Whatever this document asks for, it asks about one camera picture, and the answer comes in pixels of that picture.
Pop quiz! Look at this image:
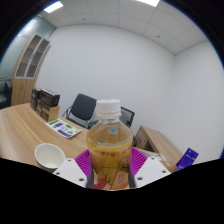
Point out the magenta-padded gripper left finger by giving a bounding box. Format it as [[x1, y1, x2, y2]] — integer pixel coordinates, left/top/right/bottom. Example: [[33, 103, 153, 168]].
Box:
[[52, 148, 96, 190]]

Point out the dark cardboard box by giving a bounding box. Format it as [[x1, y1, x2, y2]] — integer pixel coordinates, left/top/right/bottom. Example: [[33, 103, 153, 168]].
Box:
[[38, 88, 61, 108]]

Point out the rectangular ceiling light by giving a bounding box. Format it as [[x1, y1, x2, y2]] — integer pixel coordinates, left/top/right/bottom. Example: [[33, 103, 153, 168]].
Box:
[[135, 0, 161, 8], [43, 0, 65, 15]]

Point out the black mesh office chair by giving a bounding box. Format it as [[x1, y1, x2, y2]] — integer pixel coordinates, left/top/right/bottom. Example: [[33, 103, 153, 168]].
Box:
[[119, 106, 136, 130]]

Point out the purple box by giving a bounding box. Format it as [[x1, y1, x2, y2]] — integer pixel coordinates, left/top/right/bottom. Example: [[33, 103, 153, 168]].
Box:
[[175, 147, 200, 172]]

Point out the printed leaflet sheet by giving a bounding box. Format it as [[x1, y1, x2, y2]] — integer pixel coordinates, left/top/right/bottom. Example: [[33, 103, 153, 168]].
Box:
[[45, 118, 83, 139]]

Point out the white paper cup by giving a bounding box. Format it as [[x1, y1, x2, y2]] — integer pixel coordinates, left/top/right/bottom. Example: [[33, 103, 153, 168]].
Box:
[[34, 142, 66, 173]]

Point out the black box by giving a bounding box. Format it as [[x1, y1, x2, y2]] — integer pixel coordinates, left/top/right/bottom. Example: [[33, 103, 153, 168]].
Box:
[[29, 87, 42, 111]]

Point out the tan cardboard box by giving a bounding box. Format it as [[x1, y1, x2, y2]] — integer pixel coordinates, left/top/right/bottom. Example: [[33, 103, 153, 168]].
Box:
[[35, 99, 61, 123]]

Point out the wooden shelf cabinet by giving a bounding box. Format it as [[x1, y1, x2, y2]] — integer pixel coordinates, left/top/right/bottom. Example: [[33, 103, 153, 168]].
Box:
[[10, 32, 52, 107]]

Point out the tea bottle with white cap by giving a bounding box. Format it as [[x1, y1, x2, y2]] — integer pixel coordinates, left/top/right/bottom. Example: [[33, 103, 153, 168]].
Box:
[[85, 98, 134, 191]]

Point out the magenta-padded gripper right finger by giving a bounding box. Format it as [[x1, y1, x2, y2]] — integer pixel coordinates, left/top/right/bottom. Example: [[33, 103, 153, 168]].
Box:
[[128, 147, 172, 189]]

